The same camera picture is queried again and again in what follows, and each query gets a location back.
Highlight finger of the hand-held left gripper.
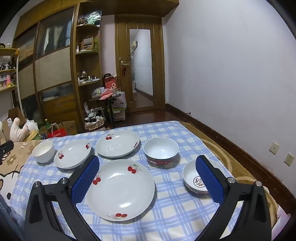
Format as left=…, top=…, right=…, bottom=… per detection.
left=0, top=141, right=15, bottom=154

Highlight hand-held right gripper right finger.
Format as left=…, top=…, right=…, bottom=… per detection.
left=195, top=155, right=273, bottom=241

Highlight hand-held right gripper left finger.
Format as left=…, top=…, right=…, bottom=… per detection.
left=24, top=155, right=100, bottom=241

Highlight white bowl printed inside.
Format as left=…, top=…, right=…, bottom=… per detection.
left=182, top=159, right=228, bottom=194

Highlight small cherry plate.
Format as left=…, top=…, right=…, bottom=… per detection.
left=54, top=139, right=92, bottom=169

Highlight large cherry plate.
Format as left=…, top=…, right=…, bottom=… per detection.
left=85, top=159, right=155, bottom=222

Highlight plain white bowl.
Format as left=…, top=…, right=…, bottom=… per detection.
left=32, top=140, right=56, bottom=164

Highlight medium cherry plate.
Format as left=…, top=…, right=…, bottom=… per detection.
left=95, top=130, right=140, bottom=158

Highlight white bowl red outside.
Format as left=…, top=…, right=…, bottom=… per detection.
left=143, top=137, right=179, bottom=166

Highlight cream plush toy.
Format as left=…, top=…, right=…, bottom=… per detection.
left=9, top=117, right=26, bottom=142

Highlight cardboard box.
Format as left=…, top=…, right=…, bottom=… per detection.
left=8, top=106, right=26, bottom=127
left=57, top=120, right=78, bottom=136

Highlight blue plaid cloth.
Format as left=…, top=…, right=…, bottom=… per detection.
left=10, top=120, right=247, bottom=241

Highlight wicker basket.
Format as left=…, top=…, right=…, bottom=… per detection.
left=84, top=116, right=107, bottom=131

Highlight white leaning pole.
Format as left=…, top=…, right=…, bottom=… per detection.
left=14, top=53, right=24, bottom=113

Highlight pile of rolled socks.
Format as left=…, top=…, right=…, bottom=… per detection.
left=85, top=108, right=104, bottom=121

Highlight blue grey cloth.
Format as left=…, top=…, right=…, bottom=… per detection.
left=0, top=193, right=25, bottom=241

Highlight black side table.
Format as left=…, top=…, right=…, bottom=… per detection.
left=88, top=92, right=122, bottom=124

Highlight clear plastic storage box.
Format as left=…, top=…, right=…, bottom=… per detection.
left=113, top=91, right=127, bottom=121

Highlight row of small figurines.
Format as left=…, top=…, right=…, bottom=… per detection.
left=0, top=57, right=18, bottom=70

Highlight pink plastic bag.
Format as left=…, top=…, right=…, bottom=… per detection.
left=99, top=89, right=116, bottom=100

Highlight pile of small boxes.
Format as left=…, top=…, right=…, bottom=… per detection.
left=92, top=87, right=105, bottom=98

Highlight wooden wardrobe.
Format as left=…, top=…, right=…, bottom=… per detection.
left=11, top=0, right=80, bottom=137

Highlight red shopping bag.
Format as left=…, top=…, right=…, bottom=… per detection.
left=104, top=75, right=119, bottom=91

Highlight row of cosmetic jars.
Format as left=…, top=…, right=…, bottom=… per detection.
left=78, top=69, right=102, bottom=84

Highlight wooden door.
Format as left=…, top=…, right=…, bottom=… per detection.
left=115, top=15, right=166, bottom=113

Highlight wooden corner shelf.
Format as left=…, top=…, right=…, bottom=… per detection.
left=73, top=22, right=104, bottom=127

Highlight green leaf printed picture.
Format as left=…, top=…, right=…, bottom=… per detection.
left=79, top=9, right=102, bottom=25

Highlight wooden overhead cabinet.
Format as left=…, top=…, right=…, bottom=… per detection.
left=76, top=0, right=180, bottom=18

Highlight red gift bag white handles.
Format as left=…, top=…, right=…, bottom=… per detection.
left=47, top=123, right=68, bottom=139

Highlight wooden wall shelf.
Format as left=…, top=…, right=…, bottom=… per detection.
left=0, top=47, right=20, bottom=93

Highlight wooden photo frame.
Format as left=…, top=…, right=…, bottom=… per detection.
left=81, top=36, right=95, bottom=49

